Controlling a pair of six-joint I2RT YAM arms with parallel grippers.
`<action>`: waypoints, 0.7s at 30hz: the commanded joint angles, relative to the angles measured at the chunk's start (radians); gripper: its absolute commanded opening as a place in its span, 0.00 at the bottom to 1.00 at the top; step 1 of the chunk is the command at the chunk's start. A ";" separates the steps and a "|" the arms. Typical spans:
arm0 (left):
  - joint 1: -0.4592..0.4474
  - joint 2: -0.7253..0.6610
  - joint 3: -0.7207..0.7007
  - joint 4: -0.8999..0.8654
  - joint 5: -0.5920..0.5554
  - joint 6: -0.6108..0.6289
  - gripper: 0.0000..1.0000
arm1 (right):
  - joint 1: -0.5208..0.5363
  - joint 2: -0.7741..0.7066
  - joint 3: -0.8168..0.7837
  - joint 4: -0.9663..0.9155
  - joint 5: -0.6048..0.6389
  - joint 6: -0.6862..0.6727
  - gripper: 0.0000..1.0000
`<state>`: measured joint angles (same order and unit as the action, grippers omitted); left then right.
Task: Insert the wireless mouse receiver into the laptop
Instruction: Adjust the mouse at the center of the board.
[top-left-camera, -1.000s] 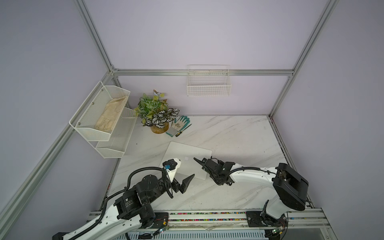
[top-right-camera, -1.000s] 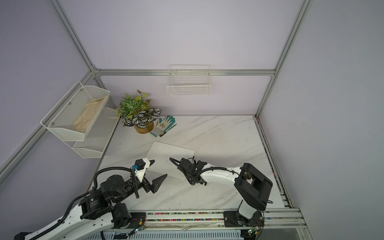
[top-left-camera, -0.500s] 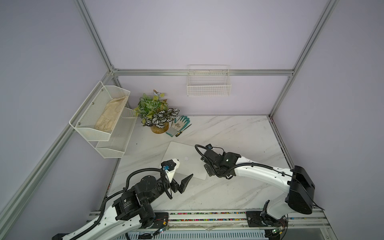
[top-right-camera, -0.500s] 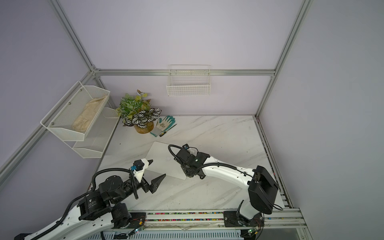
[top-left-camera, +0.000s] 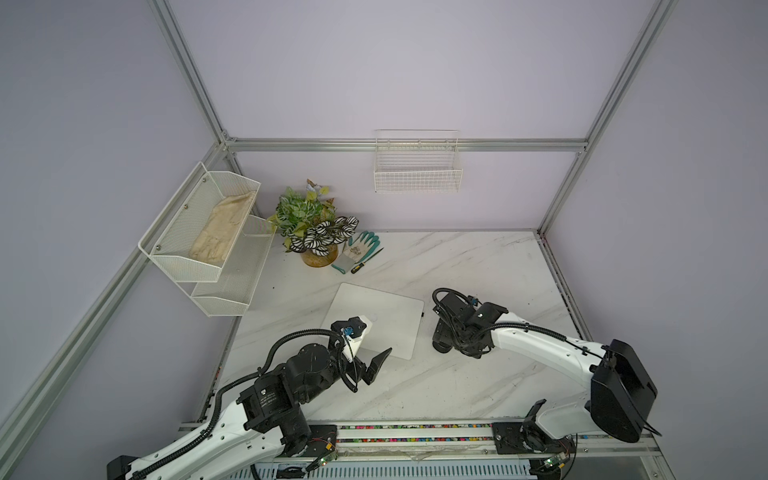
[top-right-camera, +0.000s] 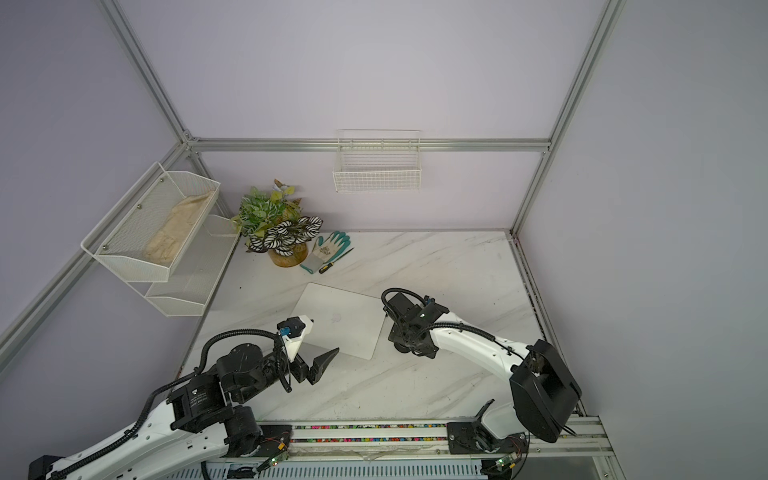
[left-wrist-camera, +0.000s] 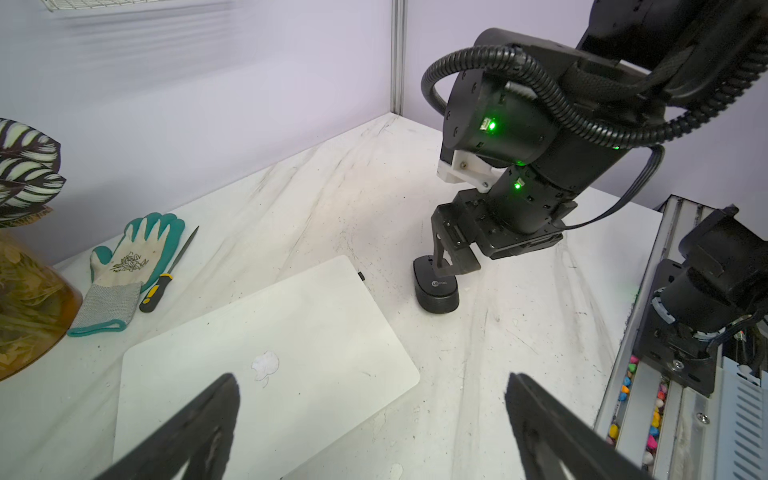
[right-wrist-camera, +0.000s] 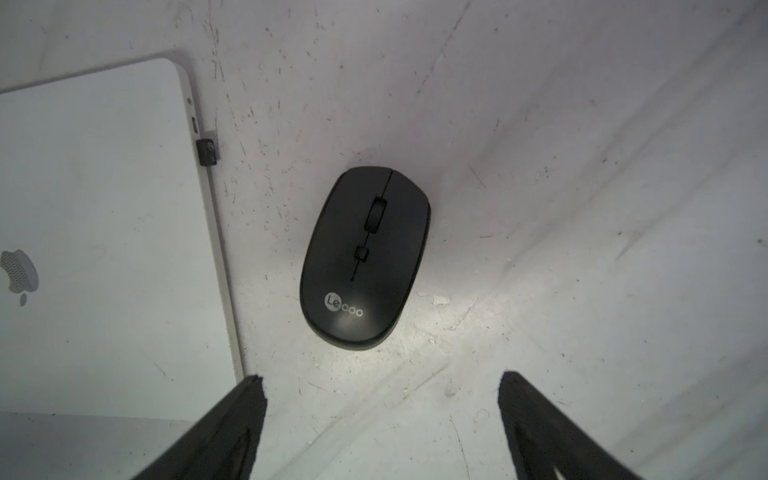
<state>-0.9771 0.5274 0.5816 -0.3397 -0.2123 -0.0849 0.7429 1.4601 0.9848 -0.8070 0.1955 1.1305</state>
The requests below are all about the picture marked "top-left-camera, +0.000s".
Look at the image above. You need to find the white laptop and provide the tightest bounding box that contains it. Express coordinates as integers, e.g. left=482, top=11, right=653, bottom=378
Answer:
left=321, top=283, right=424, bottom=360

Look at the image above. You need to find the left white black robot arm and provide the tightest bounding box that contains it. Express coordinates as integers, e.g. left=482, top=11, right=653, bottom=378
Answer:
left=107, top=316, right=392, bottom=479

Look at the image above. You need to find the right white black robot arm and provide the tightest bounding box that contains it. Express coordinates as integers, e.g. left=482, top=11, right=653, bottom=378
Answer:
left=432, top=287, right=658, bottom=456

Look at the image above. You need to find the small black yellow screwdriver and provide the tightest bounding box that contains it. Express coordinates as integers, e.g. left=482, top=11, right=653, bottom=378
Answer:
left=350, top=247, right=383, bottom=274

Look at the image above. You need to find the teal white work glove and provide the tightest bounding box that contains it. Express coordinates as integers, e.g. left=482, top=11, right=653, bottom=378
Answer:
left=331, top=231, right=380, bottom=274

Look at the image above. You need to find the potted green striped plant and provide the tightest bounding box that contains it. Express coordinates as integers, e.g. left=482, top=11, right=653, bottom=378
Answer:
left=268, top=179, right=359, bottom=260

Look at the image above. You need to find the lower white mesh shelf bin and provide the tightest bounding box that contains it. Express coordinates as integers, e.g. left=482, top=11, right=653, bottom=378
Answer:
left=191, top=215, right=275, bottom=317

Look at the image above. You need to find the white mesh shelf bin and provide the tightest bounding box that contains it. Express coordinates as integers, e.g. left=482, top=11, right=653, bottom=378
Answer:
left=191, top=215, right=275, bottom=317
left=138, top=164, right=261, bottom=283

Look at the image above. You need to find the beige cloth in bin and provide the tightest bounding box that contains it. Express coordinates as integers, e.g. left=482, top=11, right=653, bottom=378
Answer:
left=189, top=191, right=256, bottom=266

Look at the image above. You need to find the upper white mesh shelf bin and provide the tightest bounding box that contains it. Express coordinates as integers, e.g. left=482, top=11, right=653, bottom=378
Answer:
left=138, top=164, right=261, bottom=283

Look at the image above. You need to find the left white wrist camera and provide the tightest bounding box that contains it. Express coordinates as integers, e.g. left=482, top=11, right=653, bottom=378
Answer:
left=334, top=315, right=372, bottom=362

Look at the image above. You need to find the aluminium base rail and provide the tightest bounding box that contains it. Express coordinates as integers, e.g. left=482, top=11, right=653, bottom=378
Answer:
left=179, top=416, right=661, bottom=480

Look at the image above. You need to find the white wire wall basket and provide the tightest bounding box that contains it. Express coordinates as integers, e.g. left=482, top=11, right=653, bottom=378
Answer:
left=373, top=129, right=463, bottom=194

